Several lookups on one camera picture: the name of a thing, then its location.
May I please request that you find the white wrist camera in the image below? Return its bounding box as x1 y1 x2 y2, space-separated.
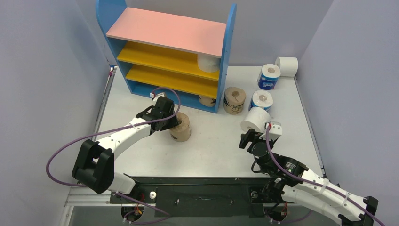
150 92 166 101
265 121 282 141

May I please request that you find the plain white roll lying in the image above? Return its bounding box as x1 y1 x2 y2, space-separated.
240 107 271 133

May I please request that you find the brown cartoon roll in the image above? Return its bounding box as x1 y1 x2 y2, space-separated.
223 87 246 115
169 112 191 142

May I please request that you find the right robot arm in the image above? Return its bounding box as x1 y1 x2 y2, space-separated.
239 129 381 226

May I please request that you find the plain white toilet roll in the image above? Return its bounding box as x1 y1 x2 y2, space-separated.
197 54 221 73

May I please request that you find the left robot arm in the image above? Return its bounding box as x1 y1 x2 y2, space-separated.
72 96 178 202

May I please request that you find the blue pink yellow shelf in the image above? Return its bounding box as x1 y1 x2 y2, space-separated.
96 0 237 113

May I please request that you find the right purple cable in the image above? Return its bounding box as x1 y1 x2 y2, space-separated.
265 123 385 226

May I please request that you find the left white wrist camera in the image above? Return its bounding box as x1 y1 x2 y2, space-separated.
150 92 166 101

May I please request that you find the blue wrapped roll back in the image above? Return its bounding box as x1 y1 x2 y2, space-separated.
257 64 281 90

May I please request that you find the blue wrapped roll front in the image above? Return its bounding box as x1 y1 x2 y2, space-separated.
248 90 273 111

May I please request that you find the white roll lying at back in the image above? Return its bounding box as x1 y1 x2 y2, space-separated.
275 57 298 77

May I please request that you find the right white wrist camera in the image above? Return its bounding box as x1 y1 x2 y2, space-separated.
265 121 282 141

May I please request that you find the blue wrapped roll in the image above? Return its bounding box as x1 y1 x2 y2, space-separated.
257 64 281 90
248 90 273 111

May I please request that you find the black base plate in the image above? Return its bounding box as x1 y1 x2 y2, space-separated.
129 177 287 219

